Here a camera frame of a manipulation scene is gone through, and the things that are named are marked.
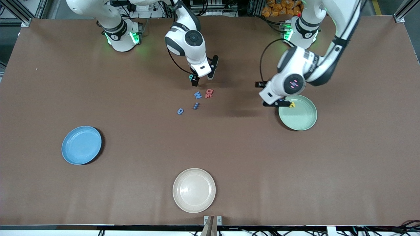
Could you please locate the pale green round plate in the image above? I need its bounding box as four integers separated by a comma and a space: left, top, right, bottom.
278, 94, 318, 131

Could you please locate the metal table edge bracket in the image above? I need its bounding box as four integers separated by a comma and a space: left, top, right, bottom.
203, 215, 222, 236

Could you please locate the blue round plate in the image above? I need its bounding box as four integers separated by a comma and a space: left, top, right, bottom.
61, 126, 102, 165

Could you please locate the white power strip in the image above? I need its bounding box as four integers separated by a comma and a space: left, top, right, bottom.
129, 1, 150, 12

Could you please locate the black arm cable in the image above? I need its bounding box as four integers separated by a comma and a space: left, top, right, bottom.
167, 46, 196, 76
255, 39, 292, 89

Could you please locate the black cable bundle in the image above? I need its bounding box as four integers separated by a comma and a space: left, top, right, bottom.
358, 220, 420, 236

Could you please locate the aluminium frame post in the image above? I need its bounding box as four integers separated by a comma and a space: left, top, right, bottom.
0, 0, 45, 27
394, 0, 420, 23

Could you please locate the beige round plate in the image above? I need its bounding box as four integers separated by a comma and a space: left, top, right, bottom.
173, 168, 216, 213

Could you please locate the orange objects pile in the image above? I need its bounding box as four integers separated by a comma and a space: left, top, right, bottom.
262, 0, 304, 17

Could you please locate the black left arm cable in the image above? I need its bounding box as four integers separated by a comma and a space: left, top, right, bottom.
255, 39, 292, 89

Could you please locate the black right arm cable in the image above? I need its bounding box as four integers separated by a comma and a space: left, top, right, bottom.
167, 46, 196, 76

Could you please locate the dark equipment rack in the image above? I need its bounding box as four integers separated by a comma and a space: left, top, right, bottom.
200, 0, 239, 17

